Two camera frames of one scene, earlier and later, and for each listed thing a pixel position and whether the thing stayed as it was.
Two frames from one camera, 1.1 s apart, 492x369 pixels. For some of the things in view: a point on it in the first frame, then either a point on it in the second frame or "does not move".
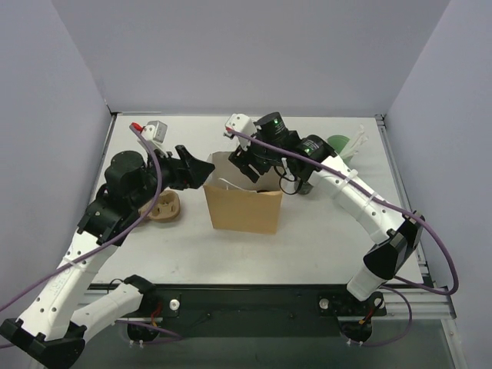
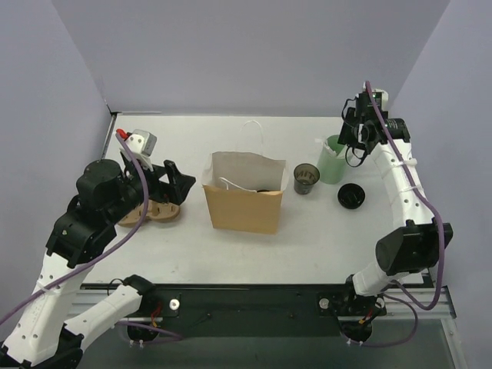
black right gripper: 248,161 to 349,128
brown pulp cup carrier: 166,208 does not move
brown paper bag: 238,204 does not move
